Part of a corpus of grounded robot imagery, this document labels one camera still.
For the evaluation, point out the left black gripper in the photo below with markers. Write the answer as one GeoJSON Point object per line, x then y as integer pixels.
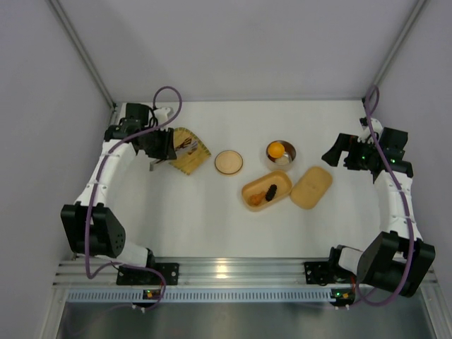
{"type": "Point", "coordinates": [155, 143]}

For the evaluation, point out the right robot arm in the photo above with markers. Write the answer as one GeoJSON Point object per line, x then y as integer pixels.
{"type": "Point", "coordinates": [398, 259]}

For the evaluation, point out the metal tongs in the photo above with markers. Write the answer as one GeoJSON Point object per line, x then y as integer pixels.
{"type": "Point", "coordinates": [154, 164]}

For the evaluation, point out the fried chicken piece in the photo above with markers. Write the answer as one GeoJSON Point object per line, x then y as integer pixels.
{"type": "Point", "coordinates": [256, 199]}

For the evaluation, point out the black sea cucumber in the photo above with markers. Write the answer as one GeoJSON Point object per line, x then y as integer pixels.
{"type": "Point", "coordinates": [271, 192]}

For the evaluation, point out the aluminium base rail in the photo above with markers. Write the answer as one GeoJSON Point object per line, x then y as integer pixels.
{"type": "Point", "coordinates": [200, 272]}

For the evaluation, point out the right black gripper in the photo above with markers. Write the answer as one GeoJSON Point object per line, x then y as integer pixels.
{"type": "Point", "coordinates": [352, 155]}

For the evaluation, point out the bamboo fan-shaped tray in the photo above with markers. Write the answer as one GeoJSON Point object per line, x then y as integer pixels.
{"type": "Point", "coordinates": [191, 158]}

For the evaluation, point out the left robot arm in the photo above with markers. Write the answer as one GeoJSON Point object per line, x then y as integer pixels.
{"type": "Point", "coordinates": [91, 227]}

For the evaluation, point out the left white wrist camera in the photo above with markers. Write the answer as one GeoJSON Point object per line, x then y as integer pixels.
{"type": "Point", "coordinates": [163, 114]}

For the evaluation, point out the white steamed bun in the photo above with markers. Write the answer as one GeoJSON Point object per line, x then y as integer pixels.
{"type": "Point", "coordinates": [282, 161]}

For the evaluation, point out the left aluminium frame post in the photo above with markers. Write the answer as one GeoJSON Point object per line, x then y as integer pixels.
{"type": "Point", "coordinates": [70, 30]}

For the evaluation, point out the round beige lid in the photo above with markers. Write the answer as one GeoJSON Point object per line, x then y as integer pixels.
{"type": "Point", "coordinates": [229, 162]}

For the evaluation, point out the red-orange food slice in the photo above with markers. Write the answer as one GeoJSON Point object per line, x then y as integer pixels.
{"type": "Point", "coordinates": [185, 144]}

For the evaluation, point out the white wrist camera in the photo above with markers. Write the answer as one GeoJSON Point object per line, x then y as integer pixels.
{"type": "Point", "coordinates": [365, 136]}
{"type": "Point", "coordinates": [163, 114]}

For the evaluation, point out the slotted cable duct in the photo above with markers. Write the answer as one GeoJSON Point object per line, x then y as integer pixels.
{"type": "Point", "coordinates": [198, 295]}

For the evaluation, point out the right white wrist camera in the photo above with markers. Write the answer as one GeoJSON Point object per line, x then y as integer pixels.
{"type": "Point", "coordinates": [365, 136]}

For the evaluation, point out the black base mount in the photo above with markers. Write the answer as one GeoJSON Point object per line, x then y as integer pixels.
{"type": "Point", "coordinates": [318, 273]}
{"type": "Point", "coordinates": [139, 277]}

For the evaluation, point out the round steel-lined container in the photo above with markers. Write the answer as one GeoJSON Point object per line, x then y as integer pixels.
{"type": "Point", "coordinates": [290, 152]}

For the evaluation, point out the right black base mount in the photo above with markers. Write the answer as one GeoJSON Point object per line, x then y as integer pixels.
{"type": "Point", "coordinates": [318, 273]}

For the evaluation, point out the tan rectangular box lid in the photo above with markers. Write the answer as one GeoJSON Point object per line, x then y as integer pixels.
{"type": "Point", "coordinates": [311, 187]}

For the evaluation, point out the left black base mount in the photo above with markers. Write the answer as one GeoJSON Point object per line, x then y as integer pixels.
{"type": "Point", "coordinates": [139, 277]}

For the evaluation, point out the aluminium frame post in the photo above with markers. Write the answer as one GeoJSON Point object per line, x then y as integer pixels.
{"type": "Point", "coordinates": [70, 30]}
{"type": "Point", "coordinates": [397, 43]}

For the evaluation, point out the orange egg tart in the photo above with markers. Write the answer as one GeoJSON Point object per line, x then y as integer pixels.
{"type": "Point", "coordinates": [276, 149]}

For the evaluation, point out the right aluminium frame post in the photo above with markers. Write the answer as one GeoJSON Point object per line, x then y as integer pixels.
{"type": "Point", "coordinates": [397, 43]}

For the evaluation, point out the tan rectangular lunch box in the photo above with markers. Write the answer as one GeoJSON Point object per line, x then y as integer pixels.
{"type": "Point", "coordinates": [266, 190]}

